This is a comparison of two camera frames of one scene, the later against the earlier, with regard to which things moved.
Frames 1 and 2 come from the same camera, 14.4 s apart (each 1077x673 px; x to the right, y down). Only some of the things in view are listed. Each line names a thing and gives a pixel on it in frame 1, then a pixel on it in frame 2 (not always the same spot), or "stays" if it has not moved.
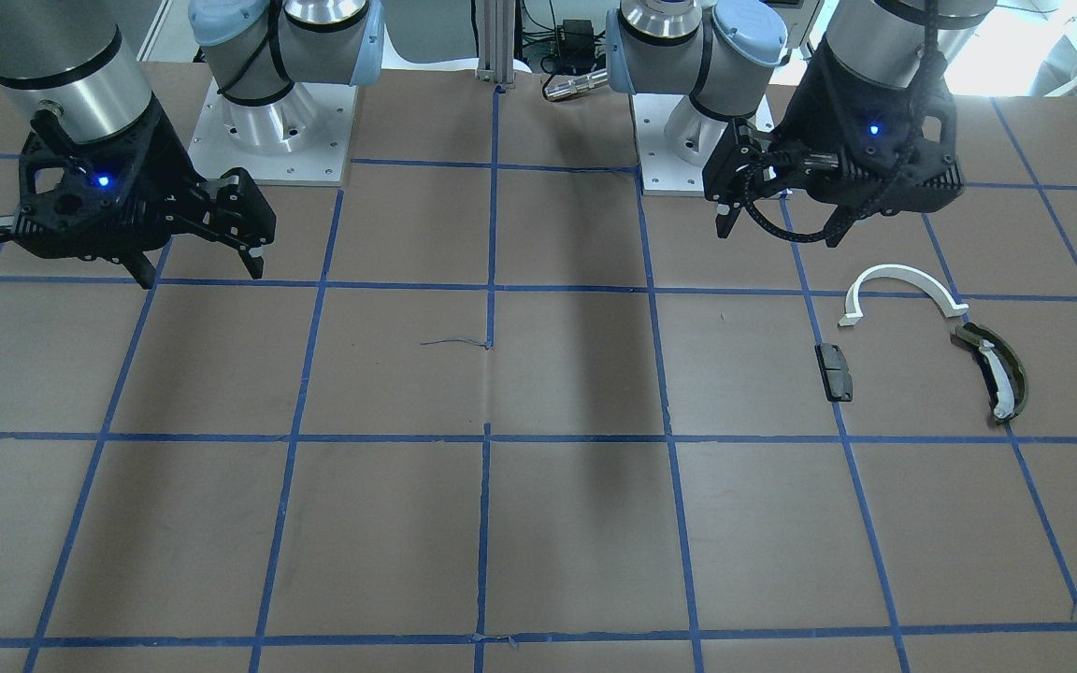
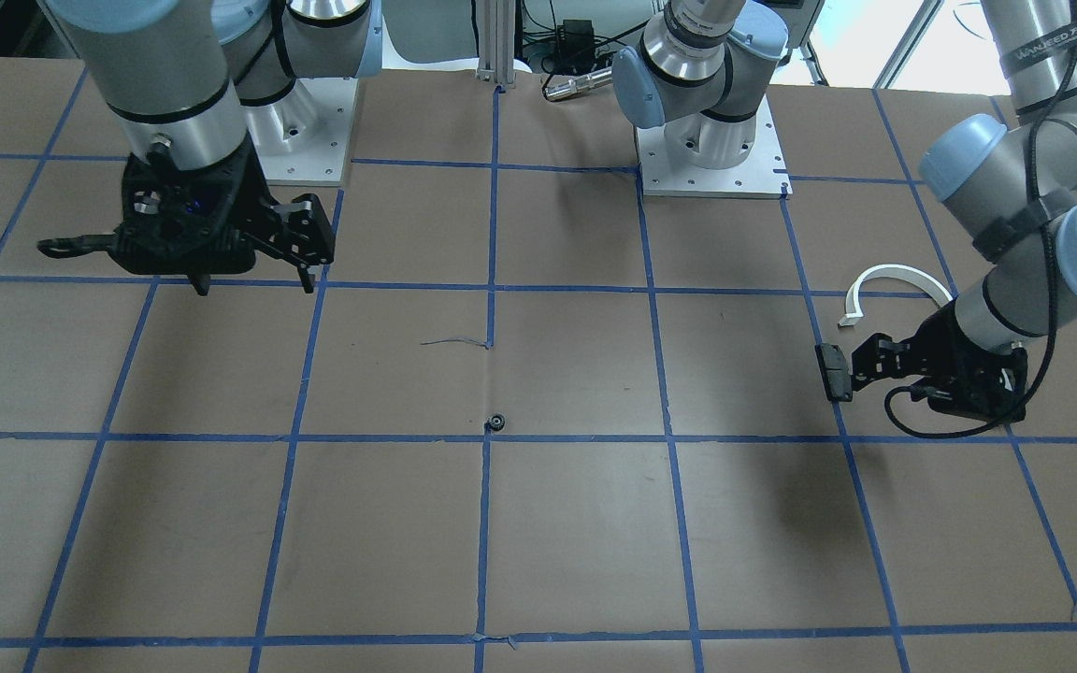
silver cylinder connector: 569,86 stays
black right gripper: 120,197 -> 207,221
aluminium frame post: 495,42 stays
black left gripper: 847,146 -> 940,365
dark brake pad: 836,377 stays
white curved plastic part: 902,272 stays
